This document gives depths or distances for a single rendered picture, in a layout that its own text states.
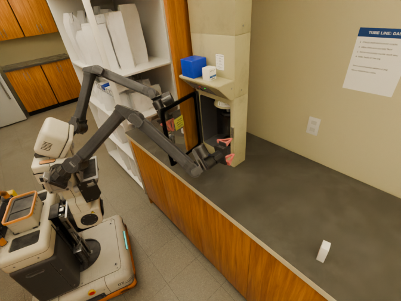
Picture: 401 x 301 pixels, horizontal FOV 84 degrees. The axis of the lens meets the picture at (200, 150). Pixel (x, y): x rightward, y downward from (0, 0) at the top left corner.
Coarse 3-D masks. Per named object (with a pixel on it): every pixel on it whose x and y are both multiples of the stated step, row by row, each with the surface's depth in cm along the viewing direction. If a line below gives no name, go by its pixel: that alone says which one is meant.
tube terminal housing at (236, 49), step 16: (192, 32) 119; (192, 48) 124; (208, 48) 115; (224, 48) 107; (240, 48) 105; (208, 64) 120; (224, 64) 112; (240, 64) 109; (240, 80) 114; (208, 96) 132; (240, 96) 120; (240, 112) 125; (240, 128) 132; (240, 144) 138; (240, 160) 146
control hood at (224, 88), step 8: (184, 80) 127; (192, 80) 118; (200, 80) 116; (216, 80) 114; (224, 80) 113; (232, 80) 112; (216, 88) 107; (224, 88) 109; (232, 88) 112; (224, 96) 114; (232, 96) 115
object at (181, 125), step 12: (180, 108) 131; (192, 108) 140; (168, 120) 126; (180, 120) 134; (192, 120) 144; (168, 132) 129; (180, 132) 138; (192, 132) 148; (180, 144) 142; (192, 144) 152
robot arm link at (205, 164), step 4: (208, 156) 109; (200, 160) 107; (204, 160) 107; (208, 160) 107; (212, 160) 107; (204, 164) 107; (208, 164) 106; (212, 164) 107; (204, 168) 108; (208, 168) 107
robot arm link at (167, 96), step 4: (148, 92) 131; (152, 92) 131; (168, 92) 131; (152, 96) 131; (156, 96) 132; (160, 96) 133; (164, 96) 132; (168, 96) 130; (164, 100) 131; (168, 100) 131; (172, 100) 131; (164, 104) 132; (168, 104) 133
